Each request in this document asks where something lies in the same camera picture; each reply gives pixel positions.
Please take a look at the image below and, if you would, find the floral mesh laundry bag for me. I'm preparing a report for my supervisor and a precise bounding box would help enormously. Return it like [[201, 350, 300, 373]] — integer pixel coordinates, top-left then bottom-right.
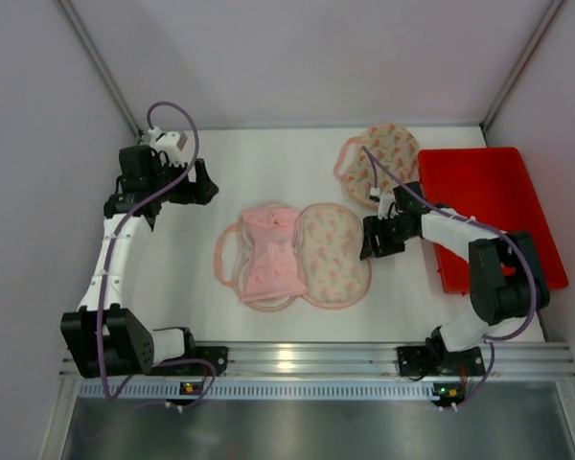
[[333, 122, 422, 210]]

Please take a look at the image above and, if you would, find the pink cloth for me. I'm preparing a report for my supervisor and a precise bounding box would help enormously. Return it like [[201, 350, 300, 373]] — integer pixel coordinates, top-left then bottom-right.
[[241, 206, 308, 302]]

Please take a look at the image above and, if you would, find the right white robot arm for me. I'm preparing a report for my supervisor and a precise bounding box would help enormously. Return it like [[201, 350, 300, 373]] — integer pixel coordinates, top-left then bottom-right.
[[359, 182, 550, 352]]

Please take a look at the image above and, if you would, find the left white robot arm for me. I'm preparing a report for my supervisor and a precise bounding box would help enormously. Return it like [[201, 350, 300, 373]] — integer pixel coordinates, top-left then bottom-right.
[[60, 145, 219, 379]]

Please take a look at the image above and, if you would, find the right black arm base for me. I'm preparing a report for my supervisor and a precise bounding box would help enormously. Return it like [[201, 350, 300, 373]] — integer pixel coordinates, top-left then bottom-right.
[[397, 343, 486, 381]]

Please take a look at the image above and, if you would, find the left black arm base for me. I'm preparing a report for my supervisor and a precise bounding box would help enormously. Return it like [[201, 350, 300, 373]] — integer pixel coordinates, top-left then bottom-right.
[[149, 344, 229, 378]]

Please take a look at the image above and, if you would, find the red plastic tray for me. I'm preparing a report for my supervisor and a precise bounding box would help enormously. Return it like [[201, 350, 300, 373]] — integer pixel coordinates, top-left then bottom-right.
[[418, 147, 569, 290]]

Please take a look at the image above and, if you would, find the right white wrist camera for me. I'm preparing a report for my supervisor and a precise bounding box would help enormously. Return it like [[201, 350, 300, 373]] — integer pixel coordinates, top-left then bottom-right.
[[368, 187, 393, 215]]

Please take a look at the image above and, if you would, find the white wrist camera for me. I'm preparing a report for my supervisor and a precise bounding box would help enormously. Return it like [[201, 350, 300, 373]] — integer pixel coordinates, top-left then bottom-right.
[[368, 187, 393, 215], [148, 126, 188, 164]]

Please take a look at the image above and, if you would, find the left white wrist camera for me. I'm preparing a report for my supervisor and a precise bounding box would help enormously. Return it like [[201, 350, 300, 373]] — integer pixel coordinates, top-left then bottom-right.
[[148, 126, 188, 164]]

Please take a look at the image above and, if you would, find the aluminium mounting rail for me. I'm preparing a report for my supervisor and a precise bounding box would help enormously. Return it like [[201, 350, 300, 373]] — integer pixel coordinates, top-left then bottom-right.
[[59, 340, 575, 380]]

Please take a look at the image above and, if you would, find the slotted grey cable duct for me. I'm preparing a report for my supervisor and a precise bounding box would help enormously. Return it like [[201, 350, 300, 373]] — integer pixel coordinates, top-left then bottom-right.
[[76, 378, 466, 400]]

